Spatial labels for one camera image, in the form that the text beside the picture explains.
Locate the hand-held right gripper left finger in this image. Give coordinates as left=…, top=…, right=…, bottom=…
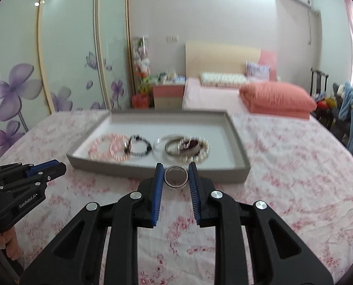
left=19, top=163, right=165, bottom=285

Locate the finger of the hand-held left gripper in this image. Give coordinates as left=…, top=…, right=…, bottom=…
left=0, top=162, right=67, bottom=193
left=0, top=160, right=58, bottom=179

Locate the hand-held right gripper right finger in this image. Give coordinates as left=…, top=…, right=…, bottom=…
left=188, top=162, right=334, bottom=285

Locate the silver ring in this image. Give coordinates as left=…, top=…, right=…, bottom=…
left=163, top=165, right=189, bottom=190

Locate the shallow grey cardboard box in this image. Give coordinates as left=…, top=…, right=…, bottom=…
left=66, top=109, right=251, bottom=183

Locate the black bead bracelet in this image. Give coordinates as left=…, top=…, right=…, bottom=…
left=126, top=135, right=153, bottom=156

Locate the wide silver cuff bangle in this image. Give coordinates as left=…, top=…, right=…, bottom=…
left=164, top=135, right=201, bottom=157

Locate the thin silver bangle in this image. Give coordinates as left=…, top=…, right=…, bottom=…
left=153, top=137, right=177, bottom=158

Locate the dark red bead bracelet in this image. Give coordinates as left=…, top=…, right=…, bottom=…
left=181, top=137, right=202, bottom=151

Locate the pink pearl bracelet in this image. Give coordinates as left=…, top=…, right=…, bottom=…
left=110, top=135, right=133, bottom=161

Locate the person's left hand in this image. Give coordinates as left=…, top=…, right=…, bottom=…
left=0, top=226, right=24, bottom=262

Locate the red bag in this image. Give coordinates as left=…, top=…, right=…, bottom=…
left=131, top=93, right=150, bottom=109

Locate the pink nightstand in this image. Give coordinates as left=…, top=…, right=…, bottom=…
left=152, top=83, right=185, bottom=110

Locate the white floral pillow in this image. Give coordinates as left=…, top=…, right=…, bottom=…
left=200, top=72, right=250, bottom=87

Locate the wardrobe with purple flower doors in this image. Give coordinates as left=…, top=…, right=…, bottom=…
left=0, top=0, right=135, bottom=167

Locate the folded salmon pink quilt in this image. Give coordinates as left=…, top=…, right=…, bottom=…
left=239, top=81, right=318, bottom=121

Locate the clear tube of plush toys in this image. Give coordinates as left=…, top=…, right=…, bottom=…
left=130, top=36, right=152, bottom=95

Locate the purple patterned pillow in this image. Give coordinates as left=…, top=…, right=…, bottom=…
left=245, top=61, right=271, bottom=81

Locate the cream and pink headboard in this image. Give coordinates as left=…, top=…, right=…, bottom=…
left=185, top=42, right=277, bottom=81

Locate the colourful toys pile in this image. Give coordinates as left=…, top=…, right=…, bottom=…
left=316, top=93, right=336, bottom=109

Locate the dark wooden chair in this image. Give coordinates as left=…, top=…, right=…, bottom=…
left=310, top=68, right=334, bottom=125

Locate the white pearl bracelet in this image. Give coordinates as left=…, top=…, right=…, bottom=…
left=179, top=138, right=210, bottom=164

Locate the pale pink chunky bead bracelet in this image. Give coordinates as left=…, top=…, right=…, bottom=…
left=87, top=133, right=115, bottom=160

